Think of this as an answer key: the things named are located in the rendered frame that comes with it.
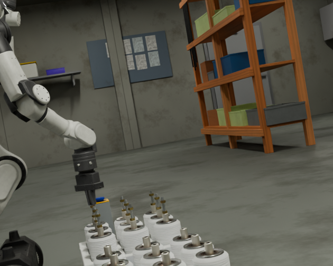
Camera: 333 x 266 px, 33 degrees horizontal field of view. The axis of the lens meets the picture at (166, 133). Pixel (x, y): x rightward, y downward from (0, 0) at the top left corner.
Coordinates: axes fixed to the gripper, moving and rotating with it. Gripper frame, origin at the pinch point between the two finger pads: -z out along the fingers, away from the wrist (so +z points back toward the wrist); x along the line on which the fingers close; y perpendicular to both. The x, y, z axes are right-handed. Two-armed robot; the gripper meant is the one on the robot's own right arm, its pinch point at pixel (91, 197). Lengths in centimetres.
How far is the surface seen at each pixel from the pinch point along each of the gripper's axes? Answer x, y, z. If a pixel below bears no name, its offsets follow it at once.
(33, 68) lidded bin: 542, -663, 148
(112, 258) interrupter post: -42, 54, -9
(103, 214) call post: 4.7, -13.7, -9.7
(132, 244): -24.8, 16.1, -15.4
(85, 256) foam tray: -6.5, 19.0, -18.1
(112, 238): -19.3, 19.2, -12.0
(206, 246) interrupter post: -67, 48, -9
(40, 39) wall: 559, -722, 209
